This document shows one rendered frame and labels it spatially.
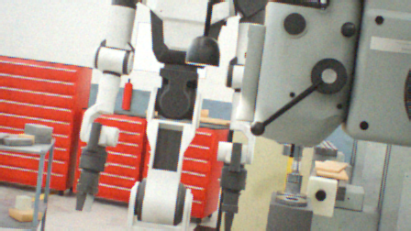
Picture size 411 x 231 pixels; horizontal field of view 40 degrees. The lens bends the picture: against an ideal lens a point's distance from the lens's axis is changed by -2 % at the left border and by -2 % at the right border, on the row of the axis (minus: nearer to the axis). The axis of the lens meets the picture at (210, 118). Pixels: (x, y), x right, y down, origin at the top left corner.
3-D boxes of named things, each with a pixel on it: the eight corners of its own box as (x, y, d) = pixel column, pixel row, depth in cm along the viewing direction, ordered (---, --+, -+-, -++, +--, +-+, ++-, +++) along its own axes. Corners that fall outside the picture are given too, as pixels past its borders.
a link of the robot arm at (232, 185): (215, 209, 199) (218, 175, 201) (241, 212, 199) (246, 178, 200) (214, 210, 187) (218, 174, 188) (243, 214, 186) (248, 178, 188)
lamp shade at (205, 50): (181, 62, 123) (185, 34, 123) (213, 67, 126) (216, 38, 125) (190, 62, 117) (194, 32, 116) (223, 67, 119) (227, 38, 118)
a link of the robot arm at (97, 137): (83, 157, 196) (91, 125, 198) (114, 162, 196) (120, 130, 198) (75, 153, 185) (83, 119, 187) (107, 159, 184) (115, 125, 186)
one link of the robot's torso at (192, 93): (156, 115, 206) (160, 82, 205) (193, 120, 206) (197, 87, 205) (152, 116, 193) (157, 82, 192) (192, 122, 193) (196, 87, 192)
